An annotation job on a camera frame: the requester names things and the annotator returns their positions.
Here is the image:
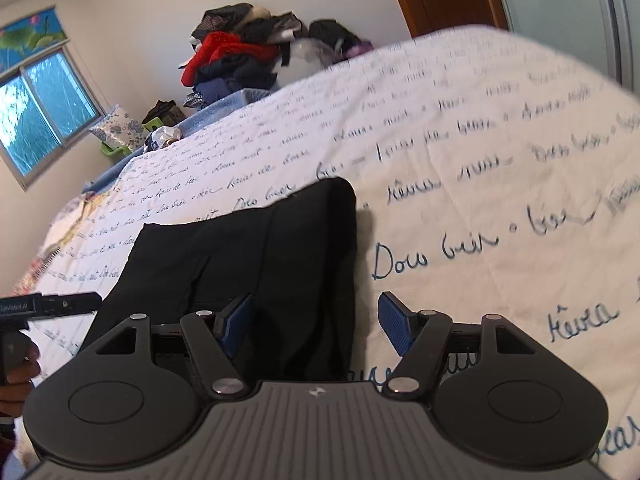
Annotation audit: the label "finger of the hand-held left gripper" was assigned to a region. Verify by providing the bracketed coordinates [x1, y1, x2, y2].
[32, 292, 104, 319]

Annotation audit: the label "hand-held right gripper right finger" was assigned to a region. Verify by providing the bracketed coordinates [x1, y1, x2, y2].
[378, 291, 549, 402]

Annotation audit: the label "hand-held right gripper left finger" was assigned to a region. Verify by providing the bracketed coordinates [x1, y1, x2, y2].
[82, 292, 254, 402]

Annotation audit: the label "black pants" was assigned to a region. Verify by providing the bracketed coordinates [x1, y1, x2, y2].
[80, 176, 359, 384]

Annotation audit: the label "person's left hand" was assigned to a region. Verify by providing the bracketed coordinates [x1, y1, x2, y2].
[0, 341, 42, 405]

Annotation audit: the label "white script-print blanket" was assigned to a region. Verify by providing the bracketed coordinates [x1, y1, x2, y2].
[10, 25, 640, 480]

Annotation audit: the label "green basket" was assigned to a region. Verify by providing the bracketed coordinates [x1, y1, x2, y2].
[100, 117, 164, 162]

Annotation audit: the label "floral pillow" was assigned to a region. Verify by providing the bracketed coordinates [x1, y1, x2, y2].
[90, 105, 151, 154]

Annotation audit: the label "silver foil packet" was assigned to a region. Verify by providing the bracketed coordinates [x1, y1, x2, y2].
[145, 127, 184, 154]

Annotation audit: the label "window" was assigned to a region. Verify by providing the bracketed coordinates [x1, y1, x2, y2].
[0, 45, 107, 192]

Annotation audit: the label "blue quilt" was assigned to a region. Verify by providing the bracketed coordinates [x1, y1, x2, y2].
[82, 89, 275, 194]

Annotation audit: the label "dark bag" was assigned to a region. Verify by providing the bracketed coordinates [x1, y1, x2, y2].
[142, 100, 189, 129]

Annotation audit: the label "pile of dark clothes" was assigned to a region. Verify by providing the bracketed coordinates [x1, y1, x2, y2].
[177, 2, 376, 109]

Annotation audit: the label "white plastic bag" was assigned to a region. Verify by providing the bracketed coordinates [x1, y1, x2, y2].
[277, 37, 337, 87]

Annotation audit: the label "purple garment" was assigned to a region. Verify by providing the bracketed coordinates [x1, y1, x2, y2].
[345, 40, 376, 62]

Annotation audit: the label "lotus-print window blind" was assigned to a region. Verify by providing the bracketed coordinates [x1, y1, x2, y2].
[0, 6, 69, 77]

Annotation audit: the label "red garment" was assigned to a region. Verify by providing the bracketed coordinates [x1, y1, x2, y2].
[181, 31, 279, 88]

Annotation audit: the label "frosted glass sliding door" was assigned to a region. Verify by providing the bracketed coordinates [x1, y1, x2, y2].
[487, 0, 640, 92]

